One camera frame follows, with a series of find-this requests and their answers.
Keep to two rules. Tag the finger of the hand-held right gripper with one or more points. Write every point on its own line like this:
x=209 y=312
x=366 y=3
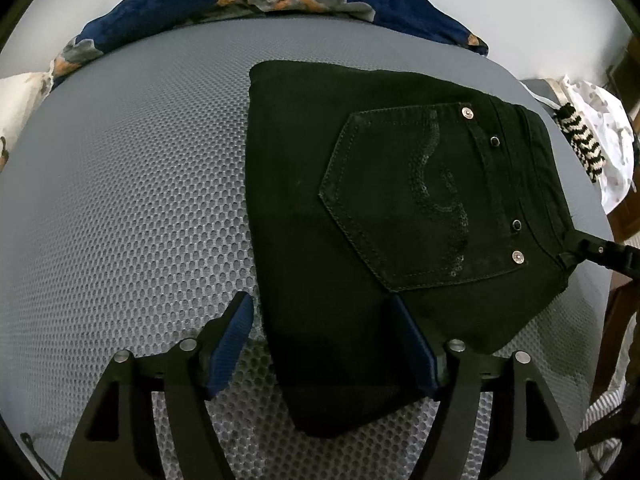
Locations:
x=610 y=255

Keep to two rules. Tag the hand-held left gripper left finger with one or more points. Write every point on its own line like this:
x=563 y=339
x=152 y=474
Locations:
x=235 y=340

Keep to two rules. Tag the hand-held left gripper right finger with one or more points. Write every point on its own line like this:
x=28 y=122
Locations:
x=415 y=345

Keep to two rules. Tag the black pants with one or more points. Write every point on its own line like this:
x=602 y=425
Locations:
x=310 y=210

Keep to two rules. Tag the black white striped knit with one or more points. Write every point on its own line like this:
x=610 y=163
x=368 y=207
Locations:
x=580 y=140

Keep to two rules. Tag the white dotted cloth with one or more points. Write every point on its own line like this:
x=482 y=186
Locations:
x=610 y=130

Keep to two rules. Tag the grey white striped cloth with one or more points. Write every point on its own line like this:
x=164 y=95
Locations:
x=600 y=410

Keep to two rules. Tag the grey mesh mattress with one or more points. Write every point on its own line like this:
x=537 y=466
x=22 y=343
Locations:
x=125 y=210

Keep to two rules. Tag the grey pillow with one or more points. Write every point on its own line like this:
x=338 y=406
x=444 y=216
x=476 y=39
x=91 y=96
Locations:
x=542 y=92

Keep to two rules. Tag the blue floral blanket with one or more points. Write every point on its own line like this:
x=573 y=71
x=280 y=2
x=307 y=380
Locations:
x=410 y=10

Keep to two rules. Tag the white floral cloth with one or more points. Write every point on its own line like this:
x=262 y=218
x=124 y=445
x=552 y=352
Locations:
x=20 y=100

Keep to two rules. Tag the wooden frame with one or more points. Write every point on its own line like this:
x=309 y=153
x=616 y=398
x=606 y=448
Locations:
x=625 y=70

